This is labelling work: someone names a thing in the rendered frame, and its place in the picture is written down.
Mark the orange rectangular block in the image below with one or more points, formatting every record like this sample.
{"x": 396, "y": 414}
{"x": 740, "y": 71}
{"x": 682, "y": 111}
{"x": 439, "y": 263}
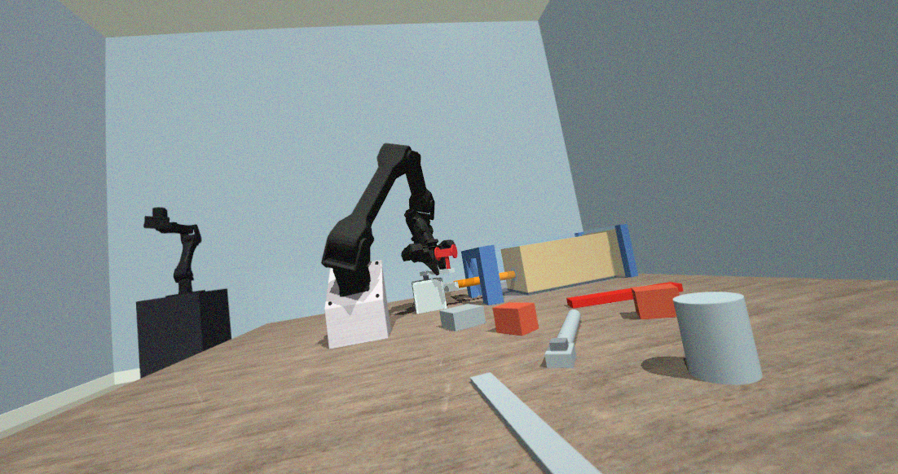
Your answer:
{"x": 655, "y": 301}
{"x": 515, "y": 318}

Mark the red flat bar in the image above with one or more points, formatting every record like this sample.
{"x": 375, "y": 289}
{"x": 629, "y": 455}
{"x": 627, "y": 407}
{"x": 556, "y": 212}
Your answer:
{"x": 605, "y": 297}

